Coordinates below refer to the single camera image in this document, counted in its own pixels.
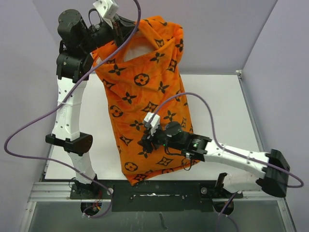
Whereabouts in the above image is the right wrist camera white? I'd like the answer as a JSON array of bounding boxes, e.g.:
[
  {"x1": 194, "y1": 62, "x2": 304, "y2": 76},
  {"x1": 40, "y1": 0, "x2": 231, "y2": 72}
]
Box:
[{"x1": 143, "y1": 112, "x2": 160, "y2": 136}]

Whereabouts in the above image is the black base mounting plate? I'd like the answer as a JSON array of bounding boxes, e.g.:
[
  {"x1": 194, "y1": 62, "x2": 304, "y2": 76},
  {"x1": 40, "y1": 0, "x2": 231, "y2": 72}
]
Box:
[{"x1": 70, "y1": 180, "x2": 232, "y2": 212}]

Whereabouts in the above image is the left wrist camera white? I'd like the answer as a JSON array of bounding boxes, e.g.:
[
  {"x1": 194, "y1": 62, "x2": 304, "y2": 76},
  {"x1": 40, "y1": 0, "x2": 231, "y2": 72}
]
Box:
[{"x1": 93, "y1": 0, "x2": 119, "y2": 20}]

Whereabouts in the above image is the aluminium frame rail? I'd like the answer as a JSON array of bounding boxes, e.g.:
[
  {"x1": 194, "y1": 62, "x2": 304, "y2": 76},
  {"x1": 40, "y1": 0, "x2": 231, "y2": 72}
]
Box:
[{"x1": 28, "y1": 182, "x2": 282, "y2": 202}]

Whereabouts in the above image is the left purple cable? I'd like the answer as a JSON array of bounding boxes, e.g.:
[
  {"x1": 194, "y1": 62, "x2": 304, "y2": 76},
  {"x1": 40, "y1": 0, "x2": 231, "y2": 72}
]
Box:
[{"x1": 4, "y1": 0, "x2": 142, "y2": 219}]

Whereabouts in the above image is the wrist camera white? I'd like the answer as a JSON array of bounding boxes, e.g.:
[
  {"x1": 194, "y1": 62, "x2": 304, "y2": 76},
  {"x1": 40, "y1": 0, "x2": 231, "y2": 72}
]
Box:
[
  {"x1": 93, "y1": 0, "x2": 119, "y2": 20},
  {"x1": 143, "y1": 112, "x2": 160, "y2": 136}
]

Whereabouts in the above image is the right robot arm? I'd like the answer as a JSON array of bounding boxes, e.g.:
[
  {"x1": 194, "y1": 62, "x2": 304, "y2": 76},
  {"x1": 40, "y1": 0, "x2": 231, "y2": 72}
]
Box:
[{"x1": 138, "y1": 121, "x2": 290, "y2": 198}]

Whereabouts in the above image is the orange patterned pillowcase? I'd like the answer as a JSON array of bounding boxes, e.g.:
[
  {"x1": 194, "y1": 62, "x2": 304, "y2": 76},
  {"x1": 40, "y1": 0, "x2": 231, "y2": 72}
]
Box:
[{"x1": 92, "y1": 16, "x2": 193, "y2": 185}]

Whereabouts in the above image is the white pillow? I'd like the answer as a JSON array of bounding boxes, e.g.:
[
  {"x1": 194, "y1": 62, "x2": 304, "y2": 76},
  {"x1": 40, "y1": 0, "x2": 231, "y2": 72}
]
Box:
[{"x1": 124, "y1": 37, "x2": 156, "y2": 62}]

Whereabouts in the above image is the purple cable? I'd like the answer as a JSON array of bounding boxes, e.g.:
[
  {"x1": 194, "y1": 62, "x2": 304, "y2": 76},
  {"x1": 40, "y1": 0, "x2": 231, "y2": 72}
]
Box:
[
  {"x1": 4, "y1": 0, "x2": 142, "y2": 219},
  {"x1": 144, "y1": 92, "x2": 304, "y2": 232}
]

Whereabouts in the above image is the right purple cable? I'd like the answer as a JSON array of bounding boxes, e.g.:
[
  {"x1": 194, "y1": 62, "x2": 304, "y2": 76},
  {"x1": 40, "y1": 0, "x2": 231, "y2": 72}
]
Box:
[{"x1": 144, "y1": 92, "x2": 304, "y2": 232}]

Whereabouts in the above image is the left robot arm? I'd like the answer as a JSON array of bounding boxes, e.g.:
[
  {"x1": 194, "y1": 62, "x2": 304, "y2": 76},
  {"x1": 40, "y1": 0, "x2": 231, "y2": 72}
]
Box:
[{"x1": 45, "y1": 9, "x2": 135, "y2": 199}]

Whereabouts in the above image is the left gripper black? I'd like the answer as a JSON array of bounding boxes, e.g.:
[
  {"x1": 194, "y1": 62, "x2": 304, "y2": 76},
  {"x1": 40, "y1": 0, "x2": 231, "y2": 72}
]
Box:
[{"x1": 80, "y1": 13, "x2": 140, "y2": 53}]

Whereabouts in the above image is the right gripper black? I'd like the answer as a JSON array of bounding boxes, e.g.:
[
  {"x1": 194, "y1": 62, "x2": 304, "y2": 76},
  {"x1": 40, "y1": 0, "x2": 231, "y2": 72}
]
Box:
[{"x1": 139, "y1": 122, "x2": 183, "y2": 152}]

